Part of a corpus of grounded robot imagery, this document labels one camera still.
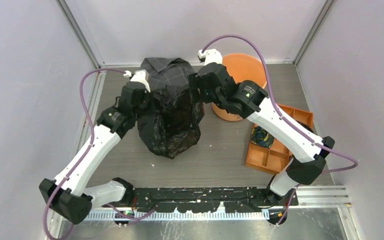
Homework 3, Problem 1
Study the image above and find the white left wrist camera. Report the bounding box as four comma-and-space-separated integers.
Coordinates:
123, 69, 151, 92

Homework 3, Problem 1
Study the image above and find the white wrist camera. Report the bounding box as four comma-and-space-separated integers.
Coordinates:
123, 69, 151, 92
197, 48, 223, 66

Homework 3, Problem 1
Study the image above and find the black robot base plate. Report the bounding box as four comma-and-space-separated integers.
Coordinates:
116, 186, 294, 214

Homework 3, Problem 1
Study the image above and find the grey checked cloth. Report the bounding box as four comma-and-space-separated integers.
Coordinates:
135, 57, 195, 99

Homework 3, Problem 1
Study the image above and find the orange plastic trash bin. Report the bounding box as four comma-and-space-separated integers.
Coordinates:
210, 53, 268, 122

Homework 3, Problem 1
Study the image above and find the black plastic trash bag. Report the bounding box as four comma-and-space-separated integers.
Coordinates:
137, 85, 205, 159

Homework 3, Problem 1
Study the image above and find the dark blue patterned rolled item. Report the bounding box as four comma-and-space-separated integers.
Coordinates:
250, 126, 275, 149

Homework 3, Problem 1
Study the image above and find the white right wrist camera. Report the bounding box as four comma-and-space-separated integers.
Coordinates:
197, 48, 223, 66

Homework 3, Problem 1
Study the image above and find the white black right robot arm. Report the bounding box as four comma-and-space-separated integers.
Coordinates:
188, 62, 335, 205

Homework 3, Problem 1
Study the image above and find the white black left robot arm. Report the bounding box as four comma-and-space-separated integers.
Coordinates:
39, 81, 151, 225

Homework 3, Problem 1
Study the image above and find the black orange rolled item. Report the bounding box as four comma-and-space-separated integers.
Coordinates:
297, 121, 314, 133

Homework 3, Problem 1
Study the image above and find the aluminium rail frame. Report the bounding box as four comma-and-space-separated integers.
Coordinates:
51, 62, 360, 240

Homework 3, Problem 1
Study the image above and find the orange compartment tray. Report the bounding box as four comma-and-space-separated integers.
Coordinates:
244, 104, 314, 175

